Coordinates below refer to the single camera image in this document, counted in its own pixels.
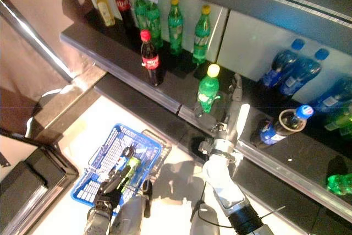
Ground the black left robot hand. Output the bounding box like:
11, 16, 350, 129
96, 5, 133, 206
92, 165, 132, 214

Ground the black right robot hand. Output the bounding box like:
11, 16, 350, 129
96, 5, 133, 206
193, 73, 251, 144

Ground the blue plastic shopping basket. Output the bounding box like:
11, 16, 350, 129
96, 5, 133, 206
70, 123, 173, 208

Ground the silver left robot leg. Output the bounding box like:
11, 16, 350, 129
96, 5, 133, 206
109, 179, 153, 235

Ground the silver robot leg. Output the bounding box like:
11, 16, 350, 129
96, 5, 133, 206
109, 179, 153, 235
189, 200, 221, 235

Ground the black shelf board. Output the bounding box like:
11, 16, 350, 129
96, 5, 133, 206
93, 74, 352, 235
59, 9, 352, 223
67, 0, 352, 56

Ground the black display unit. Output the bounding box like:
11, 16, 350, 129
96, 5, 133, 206
0, 127, 80, 235

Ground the Coca-Cola bottle red cap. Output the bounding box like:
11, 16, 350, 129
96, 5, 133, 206
113, 0, 137, 36
139, 30, 163, 87

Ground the silver right robot leg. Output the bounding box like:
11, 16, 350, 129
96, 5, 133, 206
189, 200, 221, 235

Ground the dark stone plinth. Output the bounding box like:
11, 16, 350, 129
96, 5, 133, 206
26, 71, 108, 145

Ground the small yellow tea bottle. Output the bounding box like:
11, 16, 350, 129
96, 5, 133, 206
92, 0, 116, 28

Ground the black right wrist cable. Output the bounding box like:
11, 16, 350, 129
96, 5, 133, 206
192, 181, 234, 229

